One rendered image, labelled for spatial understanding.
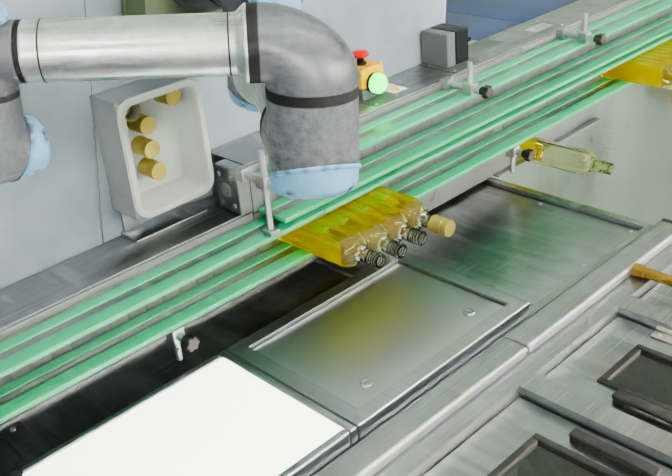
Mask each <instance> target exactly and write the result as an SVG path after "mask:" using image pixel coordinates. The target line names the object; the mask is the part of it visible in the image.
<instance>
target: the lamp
mask: <svg viewBox="0 0 672 476"><path fill-rule="evenodd" d="M387 85H388V81H387V78H386V76H385V75H384V74H380V73H378V72H373V73H371V74H370V75H369V76H368V78H367V82H366V86H367V89H368V91H369V92H371V93H377V94H380V93H382V92H384V91H385V90H386V88H387Z"/></svg>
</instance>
